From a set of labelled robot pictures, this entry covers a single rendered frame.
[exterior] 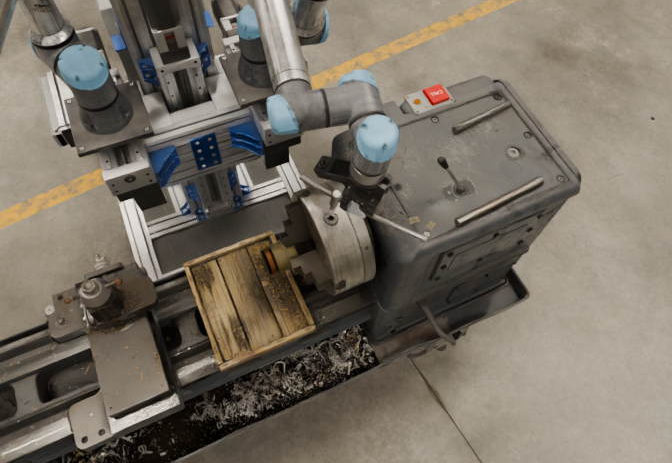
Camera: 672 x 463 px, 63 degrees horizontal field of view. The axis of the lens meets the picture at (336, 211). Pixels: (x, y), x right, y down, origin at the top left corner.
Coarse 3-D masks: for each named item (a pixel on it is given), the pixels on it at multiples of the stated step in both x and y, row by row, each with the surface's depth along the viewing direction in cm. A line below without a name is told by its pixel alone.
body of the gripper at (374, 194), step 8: (392, 176) 112; (360, 184) 110; (376, 184) 110; (384, 184) 111; (344, 192) 117; (352, 192) 116; (360, 192) 116; (368, 192) 116; (376, 192) 113; (384, 192) 115; (352, 200) 121; (360, 200) 116; (368, 200) 116; (376, 200) 116; (368, 208) 120
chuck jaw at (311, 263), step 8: (304, 256) 151; (312, 256) 151; (296, 264) 150; (304, 264) 150; (312, 264) 150; (320, 264) 150; (296, 272) 151; (304, 272) 148; (312, 272) 148; (320, 272) 148; (320, 280) 147; (328, 280) 147; (320, 288) 148; (336, 288) 149
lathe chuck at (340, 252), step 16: (320, 192) 148; (304, 208) 147; (320, 208) 144; (336, 208) 144; (320, 224) 142; (336, 224) 142; (304, 240) 165; (320, 240) 142; (336, 240) 141; (352, 240) 143; (320, 256) 150; (336, 256) 142; (352, 256) 143; (336, 272) 143; (352, 272) 146
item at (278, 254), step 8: (280, 240) 152; (272, 248) 150; (280, 248) 150; (288, 248) 152; (264, 256) 149; (272, 256) 150; (280, 256) 149; (288, 256) 149; (296, 256) 152; (264, 264) 155; (272, 264) 149; (280, 264) 150; (288, 264) 151; (272, 272) 150; (280, 272) 152
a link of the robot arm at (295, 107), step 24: (264, 0) 112; (288, 0) 119; (264, 24) 110; (288, 24) 110; (264, 48) 110; (288, 48) 106; (288, 72) 104; (288, 96) 101; (312, 96) 101; (288, 120) 101; (312, 120) 102
